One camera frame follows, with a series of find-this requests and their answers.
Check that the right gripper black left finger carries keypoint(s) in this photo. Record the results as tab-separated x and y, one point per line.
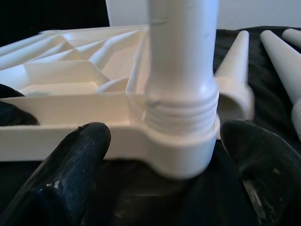
58	179

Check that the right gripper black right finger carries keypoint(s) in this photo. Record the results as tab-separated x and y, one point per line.
265	169

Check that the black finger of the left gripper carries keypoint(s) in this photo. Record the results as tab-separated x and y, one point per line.
16	114
10	91

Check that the white plastic table top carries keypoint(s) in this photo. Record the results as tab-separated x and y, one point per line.
70	77

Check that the white plastic table leg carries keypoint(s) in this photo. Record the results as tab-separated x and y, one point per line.
294	37
279	61
235	70
183	58

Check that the black plastic table cover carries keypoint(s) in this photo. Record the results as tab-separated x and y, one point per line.
152	202

